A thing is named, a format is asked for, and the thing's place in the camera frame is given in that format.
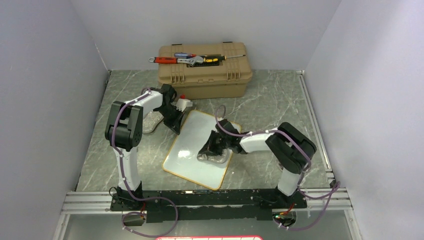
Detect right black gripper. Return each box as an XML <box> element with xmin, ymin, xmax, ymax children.
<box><xmin>200</xmin><ymin>130</ymin><xmax>231</xmax><ymax>156</ymax></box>

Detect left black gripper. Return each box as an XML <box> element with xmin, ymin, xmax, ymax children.
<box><xmin>156</xmin><ymin>105</ymin><xmax>186</xmax><ymax>137</ymax></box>

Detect grey mesh scrubbing pad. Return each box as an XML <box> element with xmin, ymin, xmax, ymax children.
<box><xmin>196</xmin><ymin>149</ymin><xmax>232</xmax><ymax>164</ymax></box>

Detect yellow framed whiteboard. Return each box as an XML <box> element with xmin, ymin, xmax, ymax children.
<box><xmin>162</xmin><ymin>110</ymin><xmax>233</xmax><ymax>190</ymax></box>

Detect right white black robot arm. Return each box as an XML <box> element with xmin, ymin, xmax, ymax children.
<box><xmin>197</xmin><ymin>119</ymin><xmax>317</xmax><ymax>208</ymax></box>

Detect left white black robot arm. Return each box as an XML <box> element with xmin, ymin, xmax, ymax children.
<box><xmin>104</xmin><ymin>84</ymin><xmax>193</xmax><ymax>210</ymax></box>

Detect grey scrubbing pad left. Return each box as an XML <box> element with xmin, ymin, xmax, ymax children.
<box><xmin>142</xmin><ymin>111</ymin><xmax>164</xmax><ymax>135</ymax></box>

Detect tan plastic toolbox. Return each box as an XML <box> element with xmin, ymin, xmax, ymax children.
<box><xmin>158</xmin><ymin>41</ymin><xmax>253</xmax><ymax>100</ymax></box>

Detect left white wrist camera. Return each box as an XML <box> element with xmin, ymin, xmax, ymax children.
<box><xmin>175</xmin><ymin>94</ymin><xmax>193</xmax><ymax>112</ymax></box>

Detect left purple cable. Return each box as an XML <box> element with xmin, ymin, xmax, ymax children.
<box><xmin>110</xmin><ymin>87</ymin><xmax>180</xmax><ymax>238</ymax></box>

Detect red handled adjustable wrench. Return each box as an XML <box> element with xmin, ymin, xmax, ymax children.
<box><xmin>148</xmin><ymin>56</ymin><xmax>204</xmax><ymax>66</ymax></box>

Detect blue red handled screwdriver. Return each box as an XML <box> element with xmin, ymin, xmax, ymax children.
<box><xmin>174</xmin><ymin>52</ymin><xmax>206</xmax><ymax>59</ymax></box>

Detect yellow black handled screwdriver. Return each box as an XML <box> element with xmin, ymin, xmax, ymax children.
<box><xmin>202</xmin><ymin>54</ymin><xmax>246</xmax><ymax>63</ymax></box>

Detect black aluminium base frame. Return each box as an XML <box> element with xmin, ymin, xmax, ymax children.
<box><xmin>62</xmin><ymin>188</ymin><xmax>353</xmax><ymax>223</ymax></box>

